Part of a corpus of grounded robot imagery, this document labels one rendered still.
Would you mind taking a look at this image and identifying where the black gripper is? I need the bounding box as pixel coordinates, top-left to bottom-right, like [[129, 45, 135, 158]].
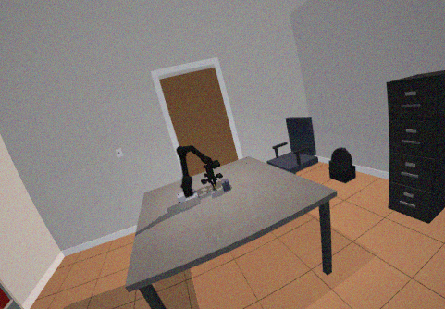
[[201, 171, 223, 188]]

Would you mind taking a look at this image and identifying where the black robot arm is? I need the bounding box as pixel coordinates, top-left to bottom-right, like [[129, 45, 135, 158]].
[[177, 145, 220, 198]]

